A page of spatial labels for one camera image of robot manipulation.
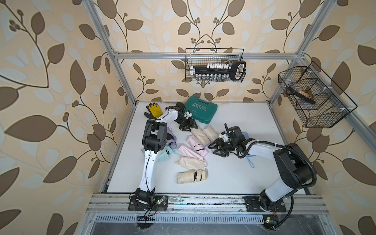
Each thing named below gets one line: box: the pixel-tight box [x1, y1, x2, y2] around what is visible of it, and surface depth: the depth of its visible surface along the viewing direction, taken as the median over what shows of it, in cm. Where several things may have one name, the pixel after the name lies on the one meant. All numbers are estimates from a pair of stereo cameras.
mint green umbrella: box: [157, 144, 179, 162], surface depth 91 cm
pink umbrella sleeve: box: [178, 144, 205, 161], surface depth 91 cm
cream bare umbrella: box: [177, 168, 209, 185], surface depth 82 cm
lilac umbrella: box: [165, 127, 178, 150], surface depth 96 cm
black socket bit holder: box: [189, 60, 247, 81], surface depth 87 cm
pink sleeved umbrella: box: [187, 135, 209, 158], surface depth 94 cm
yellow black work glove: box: [143, 102, 164, 119], surface depth 115 cm
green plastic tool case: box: [185, 95, 218, 125], surface depth 114 cm
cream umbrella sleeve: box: [176, 156, 205, 169], surface depth 88 cm
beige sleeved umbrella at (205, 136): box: [190, 127, 216, 147], surface depth 99 cm
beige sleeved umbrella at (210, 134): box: [201, 125, 220, 143], surface depth 100 cm
